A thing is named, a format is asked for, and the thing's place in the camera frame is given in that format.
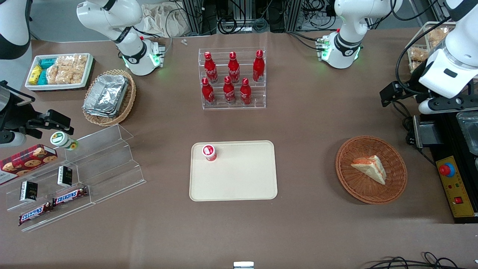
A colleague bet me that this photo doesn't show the clear acrylic stepped shelf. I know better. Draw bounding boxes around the clear acrylic stepped shelf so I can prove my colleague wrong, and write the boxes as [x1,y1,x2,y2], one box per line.
[0,124,147,233]

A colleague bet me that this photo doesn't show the aluminium frame profile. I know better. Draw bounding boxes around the aluminium frame profile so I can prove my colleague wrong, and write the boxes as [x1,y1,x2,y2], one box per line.
[426,0,454,23]

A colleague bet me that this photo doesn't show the grey metal bracket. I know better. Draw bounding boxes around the grey metal bracket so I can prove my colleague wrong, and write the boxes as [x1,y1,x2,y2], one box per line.
[413,115,442,149]

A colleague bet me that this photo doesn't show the beige cloth bag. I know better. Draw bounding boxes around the beige cloth bag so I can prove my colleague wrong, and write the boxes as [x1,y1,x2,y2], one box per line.
[141,4,187,38]

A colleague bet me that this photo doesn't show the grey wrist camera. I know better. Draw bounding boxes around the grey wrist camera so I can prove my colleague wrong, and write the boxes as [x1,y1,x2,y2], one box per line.
[418,95,478,115]
[0,131,27,148]

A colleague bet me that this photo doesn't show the round brown wicker basket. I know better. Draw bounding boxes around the round brown wicker basket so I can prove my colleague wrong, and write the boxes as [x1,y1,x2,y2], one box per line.
[335,135,408,205]

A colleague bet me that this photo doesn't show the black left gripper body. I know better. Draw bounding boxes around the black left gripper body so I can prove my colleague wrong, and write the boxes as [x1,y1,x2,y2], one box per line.
[405,56,435,98]

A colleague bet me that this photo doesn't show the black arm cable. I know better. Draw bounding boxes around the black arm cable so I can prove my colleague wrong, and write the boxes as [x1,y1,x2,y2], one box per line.
[395,17,456,98]

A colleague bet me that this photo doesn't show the clear acrylic bottle rack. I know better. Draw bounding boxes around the clear acrylic bottle rack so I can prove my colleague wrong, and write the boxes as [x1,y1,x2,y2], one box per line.
[198,47,267,110]

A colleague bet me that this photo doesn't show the oval tan wicker basket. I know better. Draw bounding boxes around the oval tan wicker basket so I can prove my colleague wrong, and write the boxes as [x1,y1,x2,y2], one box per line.
[82,69,137,127]

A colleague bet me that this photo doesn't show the black base cables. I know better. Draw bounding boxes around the black base cables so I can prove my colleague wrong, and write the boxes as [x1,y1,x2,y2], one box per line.
[287,31,322,52]

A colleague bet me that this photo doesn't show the black power cable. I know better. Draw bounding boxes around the black power cable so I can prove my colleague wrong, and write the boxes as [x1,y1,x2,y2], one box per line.
[392,100,437,167]

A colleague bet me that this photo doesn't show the green lidded drink cup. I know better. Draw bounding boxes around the green lidded drink cup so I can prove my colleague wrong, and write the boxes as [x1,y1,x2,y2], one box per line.
[50,132,79,151]

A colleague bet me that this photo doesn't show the beige plastic tray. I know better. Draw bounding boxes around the beige plastic tray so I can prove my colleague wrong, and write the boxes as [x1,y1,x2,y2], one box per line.
[189,140,278,202]

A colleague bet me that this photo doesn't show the Snickers chocolate bar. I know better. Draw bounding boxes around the Snickers chocolate bar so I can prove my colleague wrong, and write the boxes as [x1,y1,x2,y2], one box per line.
[52,187,89,207]
[18,202,54,226]

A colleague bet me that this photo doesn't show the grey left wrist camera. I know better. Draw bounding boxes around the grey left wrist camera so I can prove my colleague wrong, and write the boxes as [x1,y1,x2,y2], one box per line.
[418,95,478,115]

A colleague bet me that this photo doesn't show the white rectangular snack tray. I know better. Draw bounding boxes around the white rectangular snack tray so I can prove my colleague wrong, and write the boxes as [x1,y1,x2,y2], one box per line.
[25,53,94,92]

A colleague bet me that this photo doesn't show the red cola bottle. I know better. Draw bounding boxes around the red cola bottle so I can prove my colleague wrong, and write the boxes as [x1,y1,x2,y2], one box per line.
[228,52,240,83]
[202,77,216,105]
[240,77,252,105]
[252,50,265,83]
[223,76,236,105]
[204,52,218,83]

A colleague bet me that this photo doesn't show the black cable tangle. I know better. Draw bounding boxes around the black cable tangle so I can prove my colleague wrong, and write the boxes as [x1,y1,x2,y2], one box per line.
[364,252,465,269]

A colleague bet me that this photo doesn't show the metal appliance pan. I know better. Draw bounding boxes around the metal appliance pan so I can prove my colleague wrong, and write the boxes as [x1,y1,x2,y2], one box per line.
[456,111,478,155]

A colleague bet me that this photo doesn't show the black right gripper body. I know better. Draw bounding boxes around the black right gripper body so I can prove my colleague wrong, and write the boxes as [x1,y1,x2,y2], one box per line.
[0,84,43,131]

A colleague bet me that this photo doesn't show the small black chocolate box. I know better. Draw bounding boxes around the small black chocolate box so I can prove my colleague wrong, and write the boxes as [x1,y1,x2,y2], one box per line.
[20,181,38,202]
[57,166,73,187]

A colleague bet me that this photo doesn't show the white wire rack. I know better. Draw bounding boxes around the white wire rack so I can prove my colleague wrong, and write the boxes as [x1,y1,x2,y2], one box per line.
[407,21,458,75]

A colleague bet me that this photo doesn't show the yellow snack box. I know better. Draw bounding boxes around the yellow snack box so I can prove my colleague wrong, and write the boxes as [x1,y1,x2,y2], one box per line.
[29,65,43,85]

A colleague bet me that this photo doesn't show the yellow panel control box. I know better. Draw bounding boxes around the yellow panel control box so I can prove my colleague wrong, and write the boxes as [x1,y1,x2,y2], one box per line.
[429,149,478,224]

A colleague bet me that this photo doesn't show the black countertop appliance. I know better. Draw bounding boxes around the black countertop appliance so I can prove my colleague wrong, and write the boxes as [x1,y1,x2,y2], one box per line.
[420,110,478,157]

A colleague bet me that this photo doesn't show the aluminium foil tray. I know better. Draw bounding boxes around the aluminium foil tray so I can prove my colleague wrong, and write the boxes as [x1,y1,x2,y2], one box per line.
[84,74,129,113]
[83,106,120,119]

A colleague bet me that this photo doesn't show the aluminium equipment rack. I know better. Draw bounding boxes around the aluminium equipment rack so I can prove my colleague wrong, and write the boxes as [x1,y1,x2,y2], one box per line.
[181,0,336,36]

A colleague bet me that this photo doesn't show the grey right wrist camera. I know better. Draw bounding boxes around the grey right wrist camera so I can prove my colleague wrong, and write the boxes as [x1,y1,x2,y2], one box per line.
[0,131,27,148]

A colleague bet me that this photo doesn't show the red tartan cookie box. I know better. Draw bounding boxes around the red tartan cookie box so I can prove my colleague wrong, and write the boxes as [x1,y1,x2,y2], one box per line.
[0,144,58,186]

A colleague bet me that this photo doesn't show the triangle sandwich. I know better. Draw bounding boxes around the triangle sandwich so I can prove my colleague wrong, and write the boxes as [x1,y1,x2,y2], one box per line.
[351,155,387,185]

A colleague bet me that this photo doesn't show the grey base cable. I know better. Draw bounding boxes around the grey base cable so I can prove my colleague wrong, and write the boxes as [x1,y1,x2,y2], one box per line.
[133,7,174,56]

